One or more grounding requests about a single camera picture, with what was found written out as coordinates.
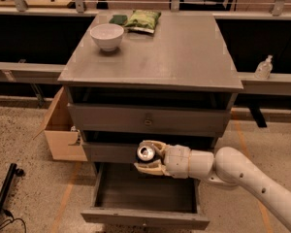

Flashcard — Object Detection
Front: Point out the blue pepsi can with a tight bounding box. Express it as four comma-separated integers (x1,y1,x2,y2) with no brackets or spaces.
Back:
137,146,155,162

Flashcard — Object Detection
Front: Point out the grey open bottom drawer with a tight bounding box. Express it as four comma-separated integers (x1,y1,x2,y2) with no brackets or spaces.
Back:
81,163,210,230

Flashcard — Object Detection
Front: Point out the black metal stand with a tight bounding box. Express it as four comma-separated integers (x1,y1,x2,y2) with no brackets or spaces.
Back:
0,163,24,219

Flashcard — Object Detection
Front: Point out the open cardboard box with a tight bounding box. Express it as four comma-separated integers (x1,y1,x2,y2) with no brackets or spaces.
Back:
36,87,86,161

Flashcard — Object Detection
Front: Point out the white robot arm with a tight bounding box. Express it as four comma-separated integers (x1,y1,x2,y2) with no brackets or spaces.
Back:
135,140,291,232

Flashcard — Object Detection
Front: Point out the grey top drawer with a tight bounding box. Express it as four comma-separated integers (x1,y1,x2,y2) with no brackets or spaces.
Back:
68,104,230,137

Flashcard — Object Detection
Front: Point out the grey wooden drawer cabinet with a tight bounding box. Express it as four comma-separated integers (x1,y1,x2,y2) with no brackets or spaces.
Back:
57,14,244,183

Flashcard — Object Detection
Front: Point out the clear pump bottle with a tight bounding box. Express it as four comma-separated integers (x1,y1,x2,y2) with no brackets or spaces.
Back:
254,55,273,80

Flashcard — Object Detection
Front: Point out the dark green sponge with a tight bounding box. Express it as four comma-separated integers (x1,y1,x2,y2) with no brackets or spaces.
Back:
110,15,127,25

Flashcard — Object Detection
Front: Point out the black cable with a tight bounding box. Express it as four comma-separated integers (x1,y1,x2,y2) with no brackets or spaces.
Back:
0,198,27,233

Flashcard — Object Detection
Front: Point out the green chip bag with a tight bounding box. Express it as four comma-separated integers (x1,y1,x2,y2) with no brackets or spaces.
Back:
124,10,161,34

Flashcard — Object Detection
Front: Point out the white ceramic bowl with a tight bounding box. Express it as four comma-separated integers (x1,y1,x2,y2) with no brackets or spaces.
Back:
90,23,124,51

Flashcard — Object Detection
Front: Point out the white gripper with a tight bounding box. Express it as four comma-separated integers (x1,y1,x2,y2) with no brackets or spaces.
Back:
134,140,191,179

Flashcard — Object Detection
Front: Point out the grey middle drawer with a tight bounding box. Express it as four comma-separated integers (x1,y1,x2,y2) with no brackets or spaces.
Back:
81,141,215,169

